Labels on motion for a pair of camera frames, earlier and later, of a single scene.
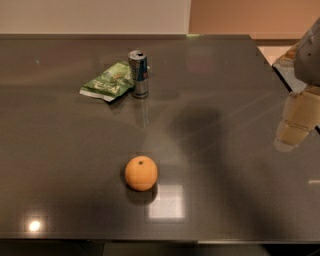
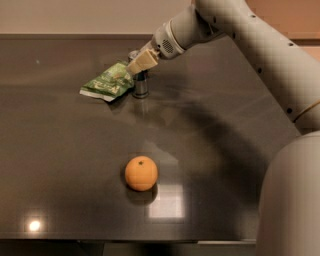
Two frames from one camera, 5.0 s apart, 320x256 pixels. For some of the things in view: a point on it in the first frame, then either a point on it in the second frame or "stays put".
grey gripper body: (308, 63) → (165, 43)
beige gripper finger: (301, 116) → (149, 57)
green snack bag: (115, 82) stays put
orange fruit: (141, 173) stays put
